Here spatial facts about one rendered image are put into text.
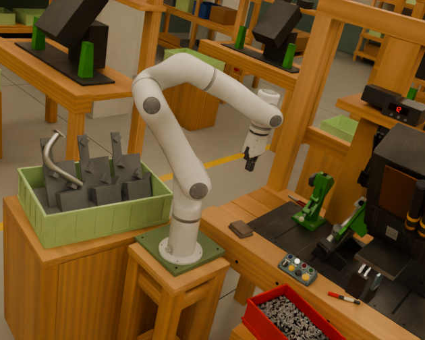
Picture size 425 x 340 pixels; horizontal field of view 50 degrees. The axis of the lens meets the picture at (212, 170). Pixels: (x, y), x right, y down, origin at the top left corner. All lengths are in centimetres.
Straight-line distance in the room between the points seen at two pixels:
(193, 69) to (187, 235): 69
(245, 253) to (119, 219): 60
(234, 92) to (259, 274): 84
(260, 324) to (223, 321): 123
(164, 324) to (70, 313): 51
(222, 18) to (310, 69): 532
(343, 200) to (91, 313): 137
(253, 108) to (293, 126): 87
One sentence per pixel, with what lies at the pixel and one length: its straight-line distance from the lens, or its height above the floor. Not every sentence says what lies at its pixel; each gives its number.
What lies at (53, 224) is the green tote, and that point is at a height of 91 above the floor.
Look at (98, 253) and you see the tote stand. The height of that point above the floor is 75.
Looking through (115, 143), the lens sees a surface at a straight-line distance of 234.
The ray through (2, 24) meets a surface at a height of 27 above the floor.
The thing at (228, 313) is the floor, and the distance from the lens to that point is 306.
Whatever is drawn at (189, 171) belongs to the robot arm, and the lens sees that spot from 170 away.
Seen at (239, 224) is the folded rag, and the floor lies 93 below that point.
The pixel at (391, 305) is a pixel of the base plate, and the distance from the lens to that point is 210.
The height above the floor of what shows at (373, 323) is 90.
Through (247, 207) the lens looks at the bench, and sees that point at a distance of 240.
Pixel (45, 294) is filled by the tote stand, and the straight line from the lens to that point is 215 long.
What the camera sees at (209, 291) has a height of 71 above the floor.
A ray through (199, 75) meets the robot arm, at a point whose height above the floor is 166.
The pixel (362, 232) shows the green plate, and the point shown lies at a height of 112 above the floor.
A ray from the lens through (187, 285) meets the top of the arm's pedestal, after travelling 190.
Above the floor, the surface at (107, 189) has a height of 92.
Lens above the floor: 209
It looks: 27 degrees down
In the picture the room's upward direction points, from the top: 13 degrees clockwise
